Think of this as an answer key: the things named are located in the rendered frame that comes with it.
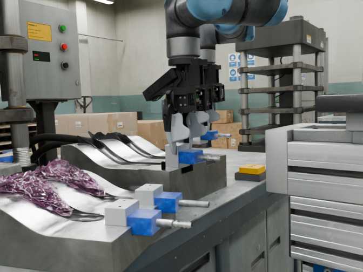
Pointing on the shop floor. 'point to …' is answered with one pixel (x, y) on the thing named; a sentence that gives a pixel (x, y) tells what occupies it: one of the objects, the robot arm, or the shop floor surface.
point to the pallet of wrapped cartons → (96, 124)
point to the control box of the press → (47, 65)
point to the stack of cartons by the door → (226, 123)
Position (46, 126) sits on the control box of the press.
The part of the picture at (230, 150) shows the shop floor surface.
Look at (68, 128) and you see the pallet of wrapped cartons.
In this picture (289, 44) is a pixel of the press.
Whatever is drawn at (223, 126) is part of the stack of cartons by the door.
